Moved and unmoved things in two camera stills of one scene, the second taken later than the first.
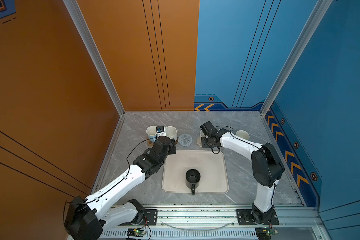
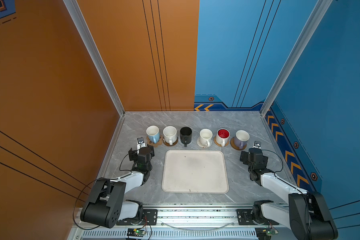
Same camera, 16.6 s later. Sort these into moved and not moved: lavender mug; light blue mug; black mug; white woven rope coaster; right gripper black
Moved: black mug; right gripper black
Not moved: lavender mug; light blue mug; white woven rope coaster
